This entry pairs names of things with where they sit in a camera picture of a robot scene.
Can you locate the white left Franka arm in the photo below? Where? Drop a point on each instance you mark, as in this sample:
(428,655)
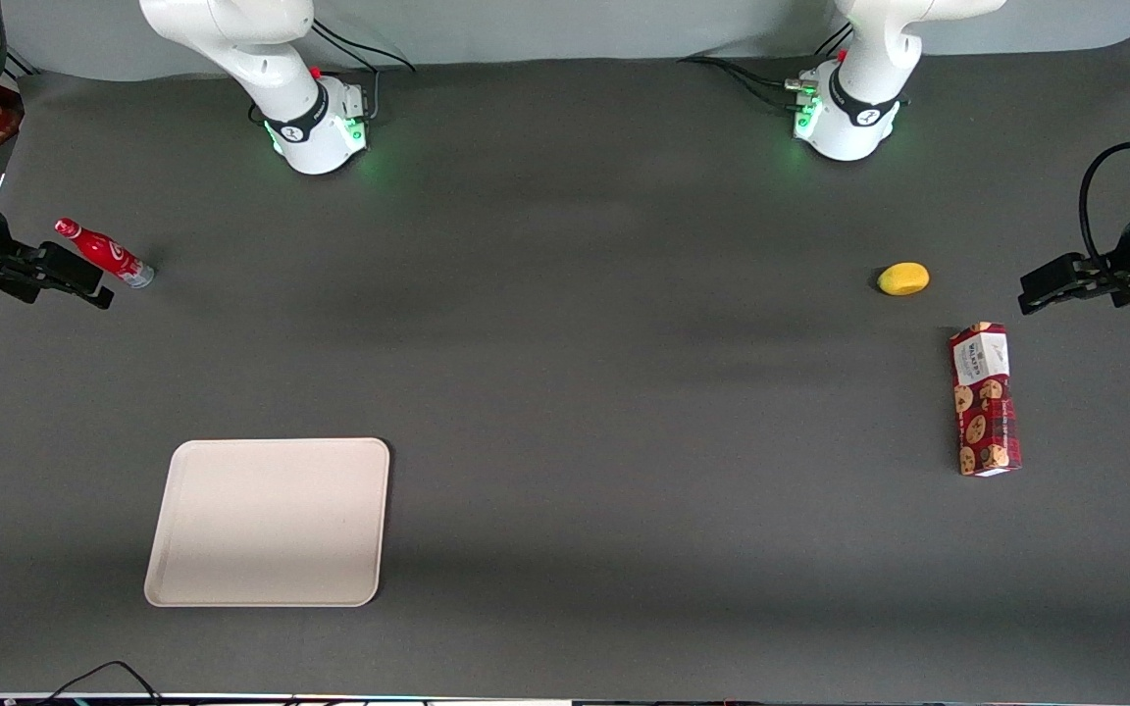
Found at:
(874,59)

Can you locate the beige plastic tray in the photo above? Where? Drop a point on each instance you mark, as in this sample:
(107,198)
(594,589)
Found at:
(271,525)

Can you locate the yellow lemon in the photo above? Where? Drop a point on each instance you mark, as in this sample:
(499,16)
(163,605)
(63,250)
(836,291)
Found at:
(903,278)

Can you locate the red coke bottle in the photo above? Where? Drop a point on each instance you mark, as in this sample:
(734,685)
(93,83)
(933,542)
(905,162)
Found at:
(106,253)

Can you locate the dark grey table mat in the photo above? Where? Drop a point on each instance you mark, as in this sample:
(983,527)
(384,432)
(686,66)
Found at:
(565,392)

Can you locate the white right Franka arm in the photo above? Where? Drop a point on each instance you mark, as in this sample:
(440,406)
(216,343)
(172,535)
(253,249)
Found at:
(231,29)

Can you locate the red cookie box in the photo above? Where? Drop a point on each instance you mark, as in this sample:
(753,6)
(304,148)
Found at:
(985,402)

